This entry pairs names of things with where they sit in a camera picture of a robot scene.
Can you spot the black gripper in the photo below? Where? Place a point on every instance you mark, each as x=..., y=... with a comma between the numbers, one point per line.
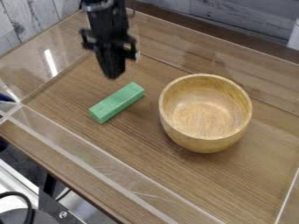
x=108, y=32

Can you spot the green rectangular block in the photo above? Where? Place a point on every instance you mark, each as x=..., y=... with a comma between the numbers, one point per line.
x=116, y=102

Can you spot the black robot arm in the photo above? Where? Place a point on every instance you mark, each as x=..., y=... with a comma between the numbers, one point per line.
x=111, y=51

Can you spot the light wooden bowl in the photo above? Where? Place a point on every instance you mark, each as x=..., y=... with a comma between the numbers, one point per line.
x=206, y=111

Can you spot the black table leg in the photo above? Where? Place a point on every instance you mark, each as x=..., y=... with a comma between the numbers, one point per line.
x=49, y=185

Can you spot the clear acrylic tray enclosure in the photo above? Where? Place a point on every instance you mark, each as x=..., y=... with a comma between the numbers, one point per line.
x=121, y=164

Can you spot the black metal bracket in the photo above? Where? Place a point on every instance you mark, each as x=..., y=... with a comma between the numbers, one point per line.
x=56, y=210

